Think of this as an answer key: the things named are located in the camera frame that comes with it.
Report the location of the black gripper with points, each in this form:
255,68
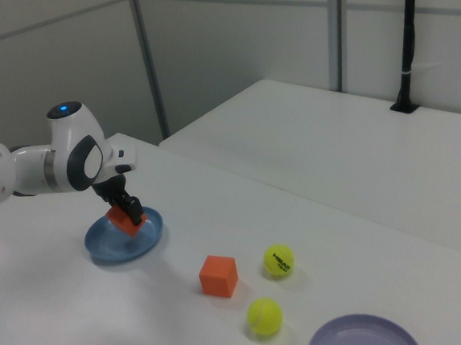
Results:
110,188

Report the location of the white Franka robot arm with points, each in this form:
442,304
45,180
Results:
68,134

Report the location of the orange cube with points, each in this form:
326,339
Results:
217,278
118,220

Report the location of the white desk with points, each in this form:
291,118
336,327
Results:
337,149

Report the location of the black pole with base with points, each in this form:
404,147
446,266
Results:
407,55

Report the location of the blue plate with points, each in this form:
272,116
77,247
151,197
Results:
103,246

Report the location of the yellow tennis ball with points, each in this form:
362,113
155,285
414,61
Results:
264,317
278,261

